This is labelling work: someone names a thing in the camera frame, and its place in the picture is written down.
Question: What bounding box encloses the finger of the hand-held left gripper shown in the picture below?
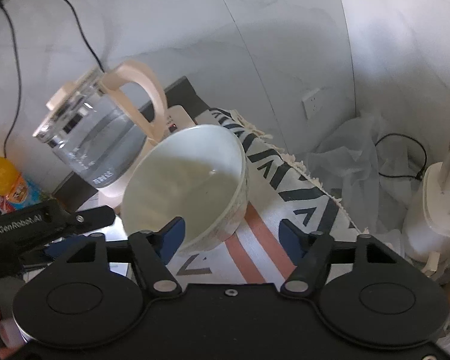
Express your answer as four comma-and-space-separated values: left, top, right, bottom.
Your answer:
19, 233, 89, 269
74, 205, 116, 230

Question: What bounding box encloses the black cable with plug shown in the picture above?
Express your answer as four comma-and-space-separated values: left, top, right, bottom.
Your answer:
0, 0, 22, 156

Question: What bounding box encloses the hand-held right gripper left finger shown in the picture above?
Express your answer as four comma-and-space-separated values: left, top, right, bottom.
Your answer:
62, 216, 186, 296

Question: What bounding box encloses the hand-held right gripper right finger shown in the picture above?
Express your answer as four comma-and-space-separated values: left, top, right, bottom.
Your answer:
278, 218, 398, 296

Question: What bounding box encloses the chevron patterned cloth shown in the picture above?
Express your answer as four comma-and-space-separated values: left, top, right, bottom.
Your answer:
75, 108, 368, 286

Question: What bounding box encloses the clear glass jar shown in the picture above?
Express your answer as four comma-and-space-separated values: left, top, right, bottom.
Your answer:
33, 60, 169, 190

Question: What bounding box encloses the white standing appliance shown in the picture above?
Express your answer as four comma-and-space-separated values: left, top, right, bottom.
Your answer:
404, 82, 450, 283

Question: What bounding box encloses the white ceramic bowl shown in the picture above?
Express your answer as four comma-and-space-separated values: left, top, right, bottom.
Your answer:
121, 124, 250, 253

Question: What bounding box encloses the thin black cable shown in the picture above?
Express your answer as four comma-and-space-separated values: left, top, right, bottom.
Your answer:
374, 132, 429, 181

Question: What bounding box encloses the orange juice bottle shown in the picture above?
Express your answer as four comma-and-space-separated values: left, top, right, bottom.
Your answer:
0, 155, 51, 214

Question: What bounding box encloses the white plastic sheet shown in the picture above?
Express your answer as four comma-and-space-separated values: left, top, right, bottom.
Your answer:
307, 114, 436, 233

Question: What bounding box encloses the black kettle cable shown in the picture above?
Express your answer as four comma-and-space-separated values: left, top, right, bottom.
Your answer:
24, 0, 106, 72

